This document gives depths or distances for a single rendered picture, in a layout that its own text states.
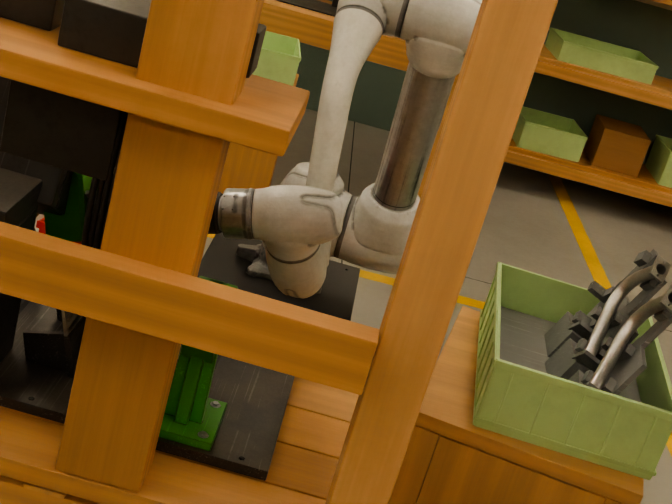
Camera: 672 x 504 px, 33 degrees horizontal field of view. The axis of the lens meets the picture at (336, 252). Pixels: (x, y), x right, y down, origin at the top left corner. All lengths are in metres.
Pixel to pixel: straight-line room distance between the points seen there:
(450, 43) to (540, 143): 4.98
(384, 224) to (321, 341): 0.97
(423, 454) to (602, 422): 0.40
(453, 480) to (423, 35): 0.98
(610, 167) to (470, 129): 5.84
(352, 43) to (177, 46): 0.68
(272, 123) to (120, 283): 0.33
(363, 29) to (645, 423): 1.04
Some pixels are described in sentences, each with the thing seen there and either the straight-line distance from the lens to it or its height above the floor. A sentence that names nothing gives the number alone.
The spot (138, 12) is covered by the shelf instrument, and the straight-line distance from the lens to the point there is 1.69.
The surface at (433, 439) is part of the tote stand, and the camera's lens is 2.58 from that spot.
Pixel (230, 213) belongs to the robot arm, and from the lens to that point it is 2.00.
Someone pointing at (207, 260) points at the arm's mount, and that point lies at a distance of 2.74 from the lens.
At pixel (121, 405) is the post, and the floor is 1.03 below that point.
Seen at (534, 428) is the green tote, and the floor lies 0.83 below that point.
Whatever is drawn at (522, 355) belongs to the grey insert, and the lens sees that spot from 2.85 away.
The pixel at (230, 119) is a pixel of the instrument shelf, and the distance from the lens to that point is 1.58.
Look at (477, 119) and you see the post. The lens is 1.59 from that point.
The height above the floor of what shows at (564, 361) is 0.90.
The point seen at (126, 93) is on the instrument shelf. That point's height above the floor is 1.53.
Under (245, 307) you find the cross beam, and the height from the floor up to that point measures 1.27.
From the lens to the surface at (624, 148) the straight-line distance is 7.40.
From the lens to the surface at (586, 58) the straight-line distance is 7.18.
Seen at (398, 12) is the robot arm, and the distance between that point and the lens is 2.30.
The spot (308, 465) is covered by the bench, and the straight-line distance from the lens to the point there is 2.08.
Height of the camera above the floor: 1.97
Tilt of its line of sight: 21 degrees down
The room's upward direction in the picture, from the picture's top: 16 degrees clockwise
